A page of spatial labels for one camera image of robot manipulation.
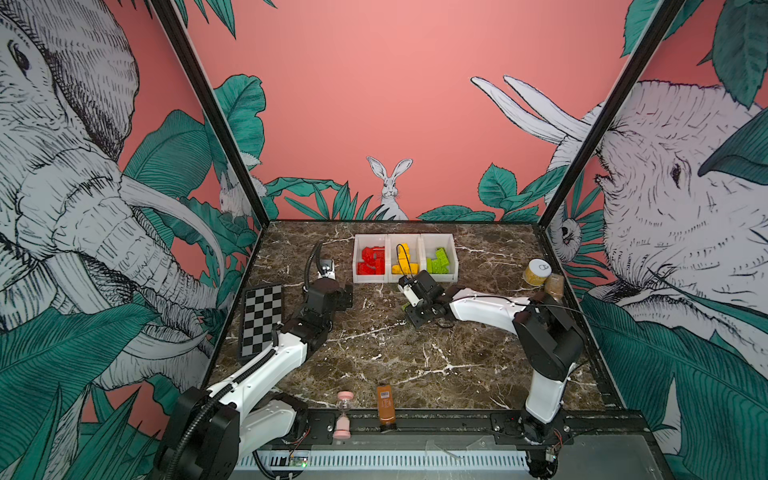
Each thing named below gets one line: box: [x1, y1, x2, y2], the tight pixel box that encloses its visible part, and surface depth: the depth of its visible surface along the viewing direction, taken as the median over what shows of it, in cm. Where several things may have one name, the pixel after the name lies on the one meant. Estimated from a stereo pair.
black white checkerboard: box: [238, 283, 284, 363], surface depth 94 cm
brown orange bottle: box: [376, 385, 397, 431], surface depth 76 cm
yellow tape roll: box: [524, 258, 552, 286], surface depth 103 cm
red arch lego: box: [362, 246, 385, 275], surface depth 107 cm
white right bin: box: [420, 233, 459, 283], surface depth 106 cm
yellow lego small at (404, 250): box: [398, 243, 411, 256], surface depth 112 cm
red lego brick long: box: [356, 262, 375, 275], surface depth 103 cm
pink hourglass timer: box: [333, 391, 354, 439], surface depth 75 cm
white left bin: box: [352, 234, 390, 284], surface depth 103 cm
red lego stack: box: [361, 246, 385, 262], surface depth 109 cm
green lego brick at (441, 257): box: [432, 247, 450, 267], surface depth 106 cm
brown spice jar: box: [544, 273, 565, 301], surface depth 100 cm
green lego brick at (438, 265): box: [427, 256, 451, 274], surface depth 106 cm
